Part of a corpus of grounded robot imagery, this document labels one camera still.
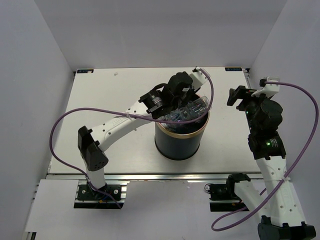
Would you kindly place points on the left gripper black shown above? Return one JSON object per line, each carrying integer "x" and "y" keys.
{"x": 190, "y": 92}

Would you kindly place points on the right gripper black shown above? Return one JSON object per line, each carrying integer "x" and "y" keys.
{"x": 241, "y": 93}

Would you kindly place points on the clear bottle white blue cap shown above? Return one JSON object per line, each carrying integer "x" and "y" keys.
{"x": 192, "y": 110}

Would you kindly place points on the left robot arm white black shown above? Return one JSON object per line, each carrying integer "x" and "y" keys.
{"x": 159, "y": 101}

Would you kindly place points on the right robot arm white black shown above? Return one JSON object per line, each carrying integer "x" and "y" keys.
{"x": 281, "y": 218}

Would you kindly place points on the black round bin gold rim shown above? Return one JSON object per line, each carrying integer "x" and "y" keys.
{"x": 180, "y": 144}

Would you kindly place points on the right XDOF logo sticker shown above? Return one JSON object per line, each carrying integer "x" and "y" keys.
{"x": 233, "y": 69}

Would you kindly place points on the xdof logo sticker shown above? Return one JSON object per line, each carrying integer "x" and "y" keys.
{"x": 85, "y": 71}
{"x": 233, "y": 69}

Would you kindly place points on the left XDOF logo sticker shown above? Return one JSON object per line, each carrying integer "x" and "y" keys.
{"x": 85, "y": 71}

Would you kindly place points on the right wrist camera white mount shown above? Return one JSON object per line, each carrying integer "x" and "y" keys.
{"x": 269, "y": 85}

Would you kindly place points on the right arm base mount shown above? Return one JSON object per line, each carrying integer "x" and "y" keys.
{"x": 222, "y": 196}

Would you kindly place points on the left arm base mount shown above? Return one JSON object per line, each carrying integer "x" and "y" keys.
{"x": 87, "y": 198}

